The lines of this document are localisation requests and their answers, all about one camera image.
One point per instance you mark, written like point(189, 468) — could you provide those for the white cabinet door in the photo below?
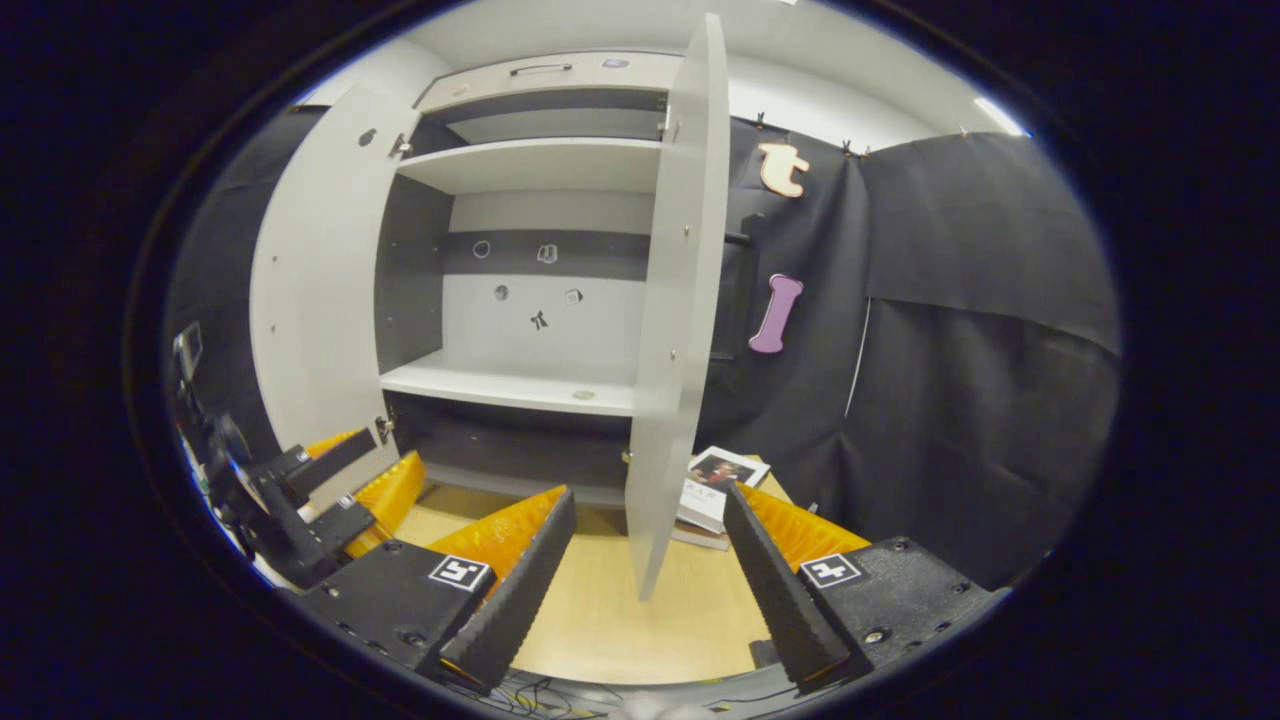
point(680, 350)
point(320, 280)

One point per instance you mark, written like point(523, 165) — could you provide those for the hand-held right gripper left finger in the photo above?
point(520, 600)

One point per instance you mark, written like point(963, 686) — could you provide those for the white photo-cover book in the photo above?
point(715, 485)

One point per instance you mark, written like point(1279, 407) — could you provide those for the black backdrop cloth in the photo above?
point(950, 350)

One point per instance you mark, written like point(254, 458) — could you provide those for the white and grey cabinet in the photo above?
point(520, 330)

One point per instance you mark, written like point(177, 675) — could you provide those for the dark-edged book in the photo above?
point(700, 538)

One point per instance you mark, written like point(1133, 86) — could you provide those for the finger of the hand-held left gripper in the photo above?
point(335, 462)
point(340, 525)

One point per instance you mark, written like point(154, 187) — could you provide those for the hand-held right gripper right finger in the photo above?
point(780, 600)

